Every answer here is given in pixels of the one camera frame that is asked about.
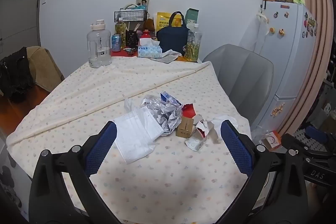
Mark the white cloth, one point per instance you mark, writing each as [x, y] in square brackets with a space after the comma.
[173, 53]

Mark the small white tissue scrap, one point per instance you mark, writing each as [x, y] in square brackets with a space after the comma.
[128, 106]

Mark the orange white box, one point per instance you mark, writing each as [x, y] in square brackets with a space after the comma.
[271, 140]

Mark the white face mask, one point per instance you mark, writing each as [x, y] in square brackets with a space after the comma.
[136, 123]

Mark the torn white red carton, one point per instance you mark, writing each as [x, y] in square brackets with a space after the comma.
[195, 142]

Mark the wide yellow tea bottle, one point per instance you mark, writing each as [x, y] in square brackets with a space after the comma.
[193, 48]

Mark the red bottle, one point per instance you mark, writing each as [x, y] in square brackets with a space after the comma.
[145, 34]

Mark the white refrigerator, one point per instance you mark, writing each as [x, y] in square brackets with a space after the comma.
[286, 56]

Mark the cluster of small yellow magnets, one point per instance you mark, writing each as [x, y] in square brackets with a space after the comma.
[278, 109]

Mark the green box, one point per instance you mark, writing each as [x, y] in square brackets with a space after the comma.
[191, 15]

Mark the blue drink can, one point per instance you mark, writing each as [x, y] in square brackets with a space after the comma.
[116, 43]

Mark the black pen holder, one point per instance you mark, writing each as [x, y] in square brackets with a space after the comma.
[131, 39]

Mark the grey door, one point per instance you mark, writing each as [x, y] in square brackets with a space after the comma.
[23, 19]

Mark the slim yellow tea bottle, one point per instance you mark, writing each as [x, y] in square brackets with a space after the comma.
[120, 31]

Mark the burger fridge magnet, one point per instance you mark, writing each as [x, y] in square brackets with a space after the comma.
[271, 29]

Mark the grey chair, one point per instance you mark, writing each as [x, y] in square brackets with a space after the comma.
[236, 74]

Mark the blue white milk carton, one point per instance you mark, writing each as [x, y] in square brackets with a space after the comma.
[168, 98]

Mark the small brown cardboard box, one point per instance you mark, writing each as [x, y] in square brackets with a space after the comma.
[183, 128]

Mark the cluster of picture magnets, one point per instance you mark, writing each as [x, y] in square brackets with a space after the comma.
[311, 26]

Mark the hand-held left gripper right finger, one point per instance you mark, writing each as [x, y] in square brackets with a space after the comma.
[236, 145]

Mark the blue white tissue box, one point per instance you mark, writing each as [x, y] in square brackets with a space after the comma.
[148, 52]

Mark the brown plush toy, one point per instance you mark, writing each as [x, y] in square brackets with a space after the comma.
[149, 25]

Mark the yellow snack packet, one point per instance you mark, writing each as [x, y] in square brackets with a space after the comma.
[162, 20]

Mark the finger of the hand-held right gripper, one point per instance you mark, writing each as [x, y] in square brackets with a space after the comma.
[316, 133]
[312, 147]

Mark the brown armchair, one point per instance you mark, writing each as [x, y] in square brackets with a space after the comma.
[44, 69]

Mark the grey patterned leaflet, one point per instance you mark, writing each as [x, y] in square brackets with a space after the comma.
[169, 59]

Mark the red table mat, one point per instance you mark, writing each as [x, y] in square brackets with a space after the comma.
[116, 53]

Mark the dotted cream tablecloth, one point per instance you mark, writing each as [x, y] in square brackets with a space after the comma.
[157, 179]

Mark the large clear water jug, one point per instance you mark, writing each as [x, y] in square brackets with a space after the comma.
[99, 48]

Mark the pink curtain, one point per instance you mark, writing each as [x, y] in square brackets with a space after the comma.
[319, 64]

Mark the clear plastic bag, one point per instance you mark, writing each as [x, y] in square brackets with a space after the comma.
[258, 132]

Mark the printed paper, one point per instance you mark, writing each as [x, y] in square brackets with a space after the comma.
[162, 115]

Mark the white paper towel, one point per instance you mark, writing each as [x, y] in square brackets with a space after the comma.
[134, 153]

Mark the navy lunch bag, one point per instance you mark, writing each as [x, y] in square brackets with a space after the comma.
[170, 37]

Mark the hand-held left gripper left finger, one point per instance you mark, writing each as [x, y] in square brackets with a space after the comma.
[101, 145]

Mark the yellow brown fridge magnet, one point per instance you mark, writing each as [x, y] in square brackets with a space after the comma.
[282, 32]

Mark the white tissue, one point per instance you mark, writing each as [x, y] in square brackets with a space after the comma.
[215, 124]

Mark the red wrapper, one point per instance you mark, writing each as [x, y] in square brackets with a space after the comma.
[189, 109]

